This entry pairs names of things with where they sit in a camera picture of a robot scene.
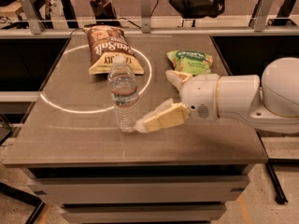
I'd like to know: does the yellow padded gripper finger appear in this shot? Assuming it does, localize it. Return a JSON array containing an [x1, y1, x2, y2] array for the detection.
[[135, 99, 190, 133], [165, 70, 192, 91]]

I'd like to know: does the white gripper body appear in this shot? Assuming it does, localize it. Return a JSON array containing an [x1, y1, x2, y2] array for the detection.
[[179, 74, 220, 120]]

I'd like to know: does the clear plastic water bottle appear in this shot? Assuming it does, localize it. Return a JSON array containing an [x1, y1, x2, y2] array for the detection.
[[107, 55, 139, 133]]

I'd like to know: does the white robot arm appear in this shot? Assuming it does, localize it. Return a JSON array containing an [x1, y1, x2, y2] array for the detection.
[[135, 57, 299, 133]]

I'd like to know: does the green snack bag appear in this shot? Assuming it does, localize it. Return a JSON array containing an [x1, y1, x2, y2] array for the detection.
[[166, 50, 213, 76]]

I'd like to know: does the brown sea salt chip bag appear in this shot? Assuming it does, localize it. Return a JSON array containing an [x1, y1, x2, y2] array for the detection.
[[84, 25, 144, 75]]

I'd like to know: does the dark device behind glass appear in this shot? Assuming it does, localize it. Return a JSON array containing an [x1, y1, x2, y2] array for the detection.
[[90, 0, 121, 27]]

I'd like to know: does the grey table drawer cabinet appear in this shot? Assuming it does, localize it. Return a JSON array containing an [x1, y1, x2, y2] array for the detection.
[[24, 164, 252, 224]]

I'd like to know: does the middle metal rail bracket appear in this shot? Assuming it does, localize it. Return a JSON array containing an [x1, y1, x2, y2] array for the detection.
[[141, 0, 151, 34]]

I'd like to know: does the metal rail bracket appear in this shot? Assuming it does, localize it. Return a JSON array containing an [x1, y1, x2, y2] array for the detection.
[[251, 0, 274, 32], [19, 0, 44, 35], [141, 0, 151, 34]]

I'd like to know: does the right metal rail bracket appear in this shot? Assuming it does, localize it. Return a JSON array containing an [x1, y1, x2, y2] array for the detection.
[[251, 0, 274, 32]]

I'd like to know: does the left metal rail bracket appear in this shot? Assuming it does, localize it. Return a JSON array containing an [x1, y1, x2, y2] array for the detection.
[[19, 0, 44, 35]]

